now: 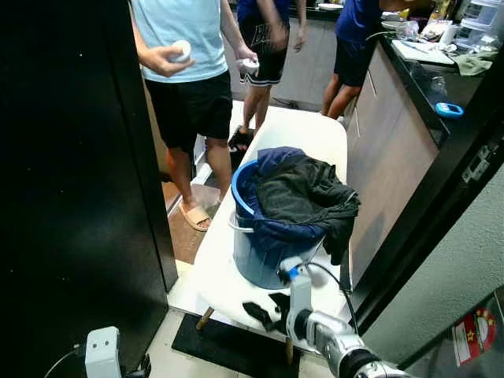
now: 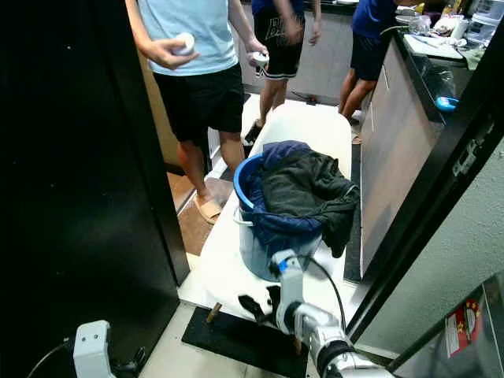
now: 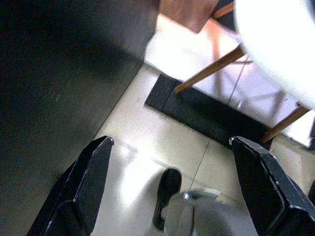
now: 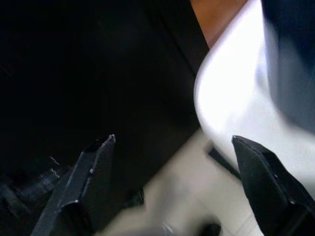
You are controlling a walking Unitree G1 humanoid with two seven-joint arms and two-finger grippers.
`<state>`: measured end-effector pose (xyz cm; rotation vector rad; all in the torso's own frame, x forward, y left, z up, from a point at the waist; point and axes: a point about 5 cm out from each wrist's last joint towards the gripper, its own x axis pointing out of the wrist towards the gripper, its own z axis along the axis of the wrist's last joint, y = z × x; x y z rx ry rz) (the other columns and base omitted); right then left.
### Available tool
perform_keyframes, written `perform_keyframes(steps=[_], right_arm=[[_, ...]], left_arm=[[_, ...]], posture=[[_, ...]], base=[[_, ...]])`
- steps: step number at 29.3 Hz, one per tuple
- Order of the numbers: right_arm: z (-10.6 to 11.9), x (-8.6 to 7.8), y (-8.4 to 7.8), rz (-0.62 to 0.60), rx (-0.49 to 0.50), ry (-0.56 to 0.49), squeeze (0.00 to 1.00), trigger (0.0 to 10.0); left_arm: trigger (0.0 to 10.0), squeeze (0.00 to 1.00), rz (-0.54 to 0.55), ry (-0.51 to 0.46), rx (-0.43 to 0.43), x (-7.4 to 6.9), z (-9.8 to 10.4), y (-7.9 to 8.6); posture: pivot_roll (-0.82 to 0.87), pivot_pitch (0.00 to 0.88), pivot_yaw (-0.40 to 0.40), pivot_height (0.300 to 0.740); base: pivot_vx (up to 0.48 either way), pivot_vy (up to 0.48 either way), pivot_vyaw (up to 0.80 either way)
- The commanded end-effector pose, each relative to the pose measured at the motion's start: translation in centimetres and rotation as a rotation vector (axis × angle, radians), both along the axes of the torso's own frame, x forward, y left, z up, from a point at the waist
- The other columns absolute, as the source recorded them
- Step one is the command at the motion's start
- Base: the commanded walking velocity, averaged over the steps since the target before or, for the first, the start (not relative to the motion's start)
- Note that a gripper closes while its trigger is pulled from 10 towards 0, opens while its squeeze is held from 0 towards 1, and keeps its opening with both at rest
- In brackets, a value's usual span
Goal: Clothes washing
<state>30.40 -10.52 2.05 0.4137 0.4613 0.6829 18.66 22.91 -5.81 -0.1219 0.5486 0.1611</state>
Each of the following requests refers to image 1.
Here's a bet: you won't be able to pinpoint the grey washing machine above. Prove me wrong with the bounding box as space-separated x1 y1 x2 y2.
396 287 504 378

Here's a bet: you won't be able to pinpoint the blue plastic bucket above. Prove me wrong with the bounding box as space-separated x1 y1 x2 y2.
229 157 328 291

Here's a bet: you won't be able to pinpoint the black floor mat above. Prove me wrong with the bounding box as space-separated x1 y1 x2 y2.
171 313 302 378

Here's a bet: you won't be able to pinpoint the navy blue garment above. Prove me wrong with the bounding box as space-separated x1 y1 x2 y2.
235 146 328 246

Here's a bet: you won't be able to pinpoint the brown floor mat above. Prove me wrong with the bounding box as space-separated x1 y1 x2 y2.
161 180 224 265

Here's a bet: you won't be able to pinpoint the dark green garment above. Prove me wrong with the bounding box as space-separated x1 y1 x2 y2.
253 153 362 266

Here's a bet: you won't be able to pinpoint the red and white sticker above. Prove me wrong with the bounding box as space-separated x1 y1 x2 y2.
452 308 498 366

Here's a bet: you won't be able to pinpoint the brown kitchen counter cabinet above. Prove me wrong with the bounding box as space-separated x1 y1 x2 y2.
343 31 504 289

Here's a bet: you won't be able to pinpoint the black door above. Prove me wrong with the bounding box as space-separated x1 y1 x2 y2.
0 0 180 378

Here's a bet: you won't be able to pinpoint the person in light blue shirt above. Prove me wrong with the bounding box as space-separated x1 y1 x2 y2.
129 0 261 233

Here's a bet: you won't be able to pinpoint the metal door latch plate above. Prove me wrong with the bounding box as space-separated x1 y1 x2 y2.
462 143 498 187

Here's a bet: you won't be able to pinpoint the person in printed black shorts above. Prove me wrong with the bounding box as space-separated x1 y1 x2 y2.
228 0 309 155

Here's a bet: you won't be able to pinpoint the small blue oval object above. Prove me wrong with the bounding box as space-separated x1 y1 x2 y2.
435 102 465 120

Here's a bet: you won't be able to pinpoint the person in dark blue shirt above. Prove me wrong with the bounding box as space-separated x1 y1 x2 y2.
320 0 412 121

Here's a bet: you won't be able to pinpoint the white tray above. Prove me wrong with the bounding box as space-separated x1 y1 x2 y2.
391 39 458 66

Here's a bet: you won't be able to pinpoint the green cloth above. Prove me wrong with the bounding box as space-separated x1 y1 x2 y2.
450 50 498 78

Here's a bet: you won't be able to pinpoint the clear plastic storage boxes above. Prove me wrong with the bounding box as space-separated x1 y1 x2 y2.
458 0 504 50

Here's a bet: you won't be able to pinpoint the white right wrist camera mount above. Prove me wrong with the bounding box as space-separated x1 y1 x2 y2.
280 255 315 341

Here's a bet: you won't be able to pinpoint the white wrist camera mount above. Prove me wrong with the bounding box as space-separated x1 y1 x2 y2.
280 255 315 341
84 326 121 378

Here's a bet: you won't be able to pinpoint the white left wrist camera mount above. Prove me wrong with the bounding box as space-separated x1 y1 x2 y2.
84 326 121 378

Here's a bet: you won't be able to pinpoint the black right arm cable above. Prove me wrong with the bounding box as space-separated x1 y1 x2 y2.
302 261 355 325

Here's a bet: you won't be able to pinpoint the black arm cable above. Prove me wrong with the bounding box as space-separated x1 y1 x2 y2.
302 261 355 325
43 345 87 378

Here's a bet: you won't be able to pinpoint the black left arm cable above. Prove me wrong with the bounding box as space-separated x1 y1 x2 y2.
43 345 87 378

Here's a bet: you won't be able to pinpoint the black door frame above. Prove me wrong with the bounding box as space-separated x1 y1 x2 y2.
346 47 504 337

